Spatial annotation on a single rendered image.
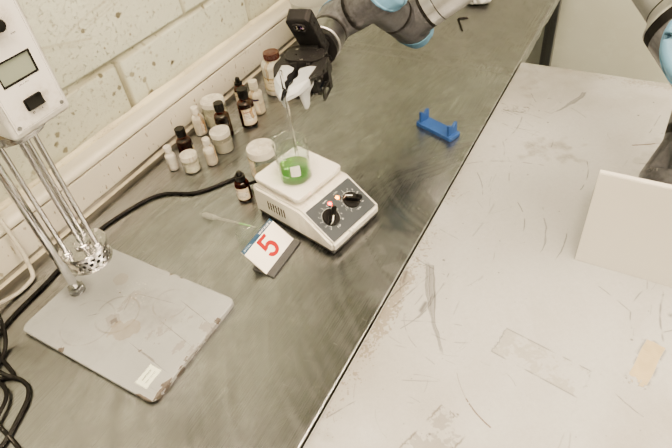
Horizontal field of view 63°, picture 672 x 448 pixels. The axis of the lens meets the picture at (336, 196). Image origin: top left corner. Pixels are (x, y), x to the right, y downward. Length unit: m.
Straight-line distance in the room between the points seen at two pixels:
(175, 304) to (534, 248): 0.61
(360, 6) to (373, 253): 0.47
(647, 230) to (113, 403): 0.82
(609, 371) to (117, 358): 0.71
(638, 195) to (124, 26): 0.99
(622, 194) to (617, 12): 1.47
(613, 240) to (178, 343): 0.69
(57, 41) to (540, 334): 0.97
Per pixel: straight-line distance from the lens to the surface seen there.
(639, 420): 0.84
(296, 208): 0.96
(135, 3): 1.27
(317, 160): 1.03
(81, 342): 0.98
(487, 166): 1.14
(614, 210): 0.90
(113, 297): 1.01
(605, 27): 2.32
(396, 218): 1.02
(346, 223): 0.97
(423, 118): 1.24
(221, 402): 0.84
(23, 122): 0.68
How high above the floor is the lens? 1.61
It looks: 41 degrees down
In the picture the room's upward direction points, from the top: 8 degrees counter-clockwise
